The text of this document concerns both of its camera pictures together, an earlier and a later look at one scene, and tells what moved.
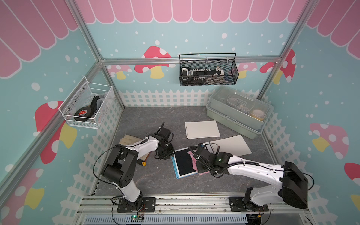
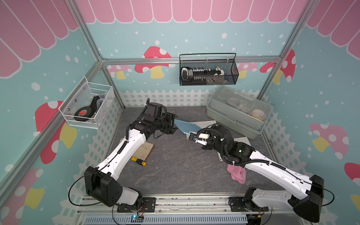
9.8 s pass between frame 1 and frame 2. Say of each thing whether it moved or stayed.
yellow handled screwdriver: stayed
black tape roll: stayed
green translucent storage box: stayed
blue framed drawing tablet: moved
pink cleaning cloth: moved
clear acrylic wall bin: stayed
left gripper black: moved
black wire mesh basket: stayed
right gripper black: moved
